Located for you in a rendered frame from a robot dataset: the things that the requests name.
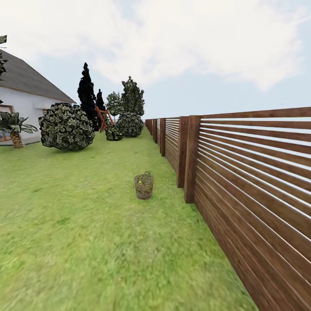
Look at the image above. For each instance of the wicker basket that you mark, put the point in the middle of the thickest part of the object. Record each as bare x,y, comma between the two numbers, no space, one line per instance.
141,193

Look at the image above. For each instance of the bush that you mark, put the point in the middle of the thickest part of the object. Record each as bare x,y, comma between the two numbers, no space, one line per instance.
11,123
114,133
66,127
108,122
131,123

